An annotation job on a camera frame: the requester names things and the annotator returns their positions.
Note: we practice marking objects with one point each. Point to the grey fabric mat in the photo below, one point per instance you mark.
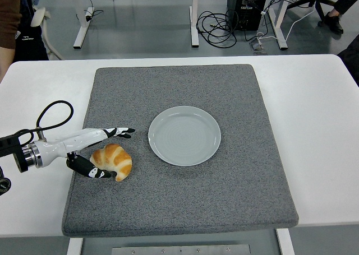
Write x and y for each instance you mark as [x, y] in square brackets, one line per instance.
[182, 196]

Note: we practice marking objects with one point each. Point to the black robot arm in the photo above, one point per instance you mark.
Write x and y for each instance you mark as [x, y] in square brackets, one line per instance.
[11, 145]

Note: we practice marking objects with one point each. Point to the person with black shoe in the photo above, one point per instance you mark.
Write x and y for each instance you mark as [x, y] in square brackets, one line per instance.
[333, 21]

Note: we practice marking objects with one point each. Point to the person in brown sleeve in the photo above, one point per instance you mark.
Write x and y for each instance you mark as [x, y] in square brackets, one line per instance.
[9, 14]

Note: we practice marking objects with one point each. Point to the grey round plate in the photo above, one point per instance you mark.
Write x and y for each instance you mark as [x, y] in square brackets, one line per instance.
[182, 137]

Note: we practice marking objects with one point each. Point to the white chair armrest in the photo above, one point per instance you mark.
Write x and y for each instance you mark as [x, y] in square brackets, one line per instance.
[39, 15]

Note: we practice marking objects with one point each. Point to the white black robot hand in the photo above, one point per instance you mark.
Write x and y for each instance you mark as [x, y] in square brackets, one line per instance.
[75, 141]

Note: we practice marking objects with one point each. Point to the floor socket box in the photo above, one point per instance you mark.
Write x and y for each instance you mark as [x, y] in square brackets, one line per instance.
[258, 46]

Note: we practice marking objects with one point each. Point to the white desk leg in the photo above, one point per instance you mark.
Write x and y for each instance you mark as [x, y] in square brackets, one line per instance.
[195, 28]
[81, 28]
[280, 28]

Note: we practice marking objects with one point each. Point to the grey metal plate with screws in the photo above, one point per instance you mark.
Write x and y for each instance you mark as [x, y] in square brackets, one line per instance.
[179, 250]

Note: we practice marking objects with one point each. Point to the black fabric object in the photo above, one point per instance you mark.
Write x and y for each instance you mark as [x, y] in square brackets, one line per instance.
[350, 61]

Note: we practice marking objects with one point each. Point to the white table leg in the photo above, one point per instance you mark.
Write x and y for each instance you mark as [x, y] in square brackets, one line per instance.
[74, 246]
[286, 243]

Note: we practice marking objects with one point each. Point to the golden croissant bread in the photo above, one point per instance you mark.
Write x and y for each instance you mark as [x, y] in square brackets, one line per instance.
[115, 157]

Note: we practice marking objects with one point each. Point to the black computer tower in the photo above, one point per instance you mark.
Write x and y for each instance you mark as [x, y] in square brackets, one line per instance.
[246, 11]

